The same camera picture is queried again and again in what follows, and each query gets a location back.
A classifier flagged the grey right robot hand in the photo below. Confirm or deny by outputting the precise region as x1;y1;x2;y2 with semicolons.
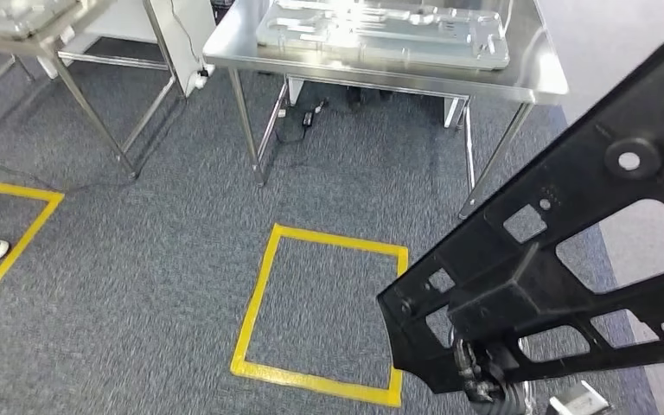
450;336;509;405

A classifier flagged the black plastic plate frame part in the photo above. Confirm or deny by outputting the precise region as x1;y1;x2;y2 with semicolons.
376;31;664;396

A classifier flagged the stainless steel workbench table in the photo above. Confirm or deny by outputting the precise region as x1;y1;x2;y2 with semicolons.
202;0;570;221

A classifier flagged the yellow floor tape square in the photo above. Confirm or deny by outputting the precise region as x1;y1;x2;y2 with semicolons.
229;223;411;409
0;177;65;320

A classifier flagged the machined aluminium fixture plate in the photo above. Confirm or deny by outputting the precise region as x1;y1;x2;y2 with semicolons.
256;0;511;72
0;0;81;40

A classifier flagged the white cabinet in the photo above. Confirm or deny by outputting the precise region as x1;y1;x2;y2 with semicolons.
36;0;217;99

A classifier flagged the steel side table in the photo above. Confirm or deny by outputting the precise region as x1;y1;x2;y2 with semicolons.
0;0;187;182

